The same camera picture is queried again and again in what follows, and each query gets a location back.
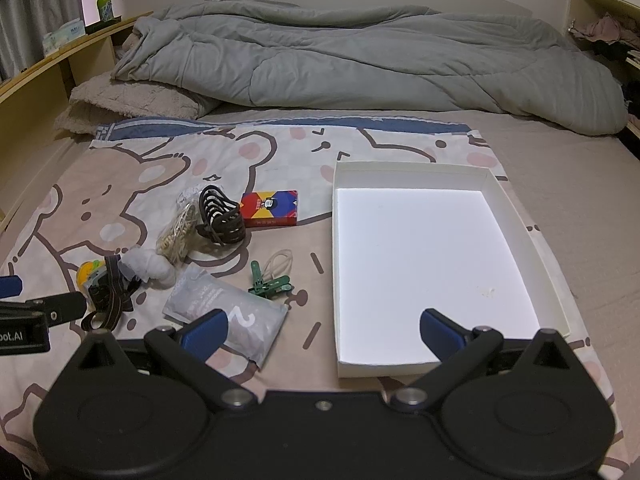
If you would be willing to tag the clear rubber band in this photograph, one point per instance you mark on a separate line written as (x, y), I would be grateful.
(280, 252)

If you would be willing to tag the beige fluffy blanket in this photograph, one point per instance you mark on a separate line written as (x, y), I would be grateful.
(125, 102)

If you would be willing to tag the wooden bedside shelf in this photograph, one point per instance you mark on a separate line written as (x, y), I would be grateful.
(30, 85)

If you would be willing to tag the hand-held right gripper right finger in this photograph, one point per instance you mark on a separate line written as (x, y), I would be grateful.
(442, 334)

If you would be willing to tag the grey curtain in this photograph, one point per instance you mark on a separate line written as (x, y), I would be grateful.
(30, 15)

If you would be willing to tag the grey foil pouch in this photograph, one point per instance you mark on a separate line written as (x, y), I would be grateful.
(250, 320)

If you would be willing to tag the grey quilted duvet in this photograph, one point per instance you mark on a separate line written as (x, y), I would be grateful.
(350, 60)

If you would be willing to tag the white plastic wrap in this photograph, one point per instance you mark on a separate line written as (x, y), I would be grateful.
(150, 265)

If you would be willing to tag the green glass bottle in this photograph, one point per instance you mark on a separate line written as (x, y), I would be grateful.
(104, 5)

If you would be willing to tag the dark tray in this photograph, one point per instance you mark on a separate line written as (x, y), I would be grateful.
(105, 25)

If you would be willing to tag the red blue card box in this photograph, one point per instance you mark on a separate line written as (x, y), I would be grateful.
(270, 207)

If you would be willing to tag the bear printed blanket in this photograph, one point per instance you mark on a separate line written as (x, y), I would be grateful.
(150, 160)

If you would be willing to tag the clear bag of wooden pegs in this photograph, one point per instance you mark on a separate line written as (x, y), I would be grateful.
(175, 237)

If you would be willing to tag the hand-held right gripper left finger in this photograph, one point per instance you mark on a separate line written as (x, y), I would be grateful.
(206, 331)

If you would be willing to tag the cream open shelf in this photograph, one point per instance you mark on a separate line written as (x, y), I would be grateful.
(577, 10)

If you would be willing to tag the tissue pack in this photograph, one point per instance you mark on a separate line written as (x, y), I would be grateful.
(62, 35)

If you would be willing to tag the pink clothes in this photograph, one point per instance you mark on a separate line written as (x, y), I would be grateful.
(605, 27)

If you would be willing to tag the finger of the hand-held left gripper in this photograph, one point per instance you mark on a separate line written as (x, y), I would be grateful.
(10, 286)
(62, 306)

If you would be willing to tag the white cardboard box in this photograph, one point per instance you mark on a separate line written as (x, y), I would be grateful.
(425, 250)

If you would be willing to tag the dark brown hair claw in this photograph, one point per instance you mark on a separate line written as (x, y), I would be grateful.
(225, 220)

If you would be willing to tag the green plastic clip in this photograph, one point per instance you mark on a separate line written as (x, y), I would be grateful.
(257, 272)
(270, 288)

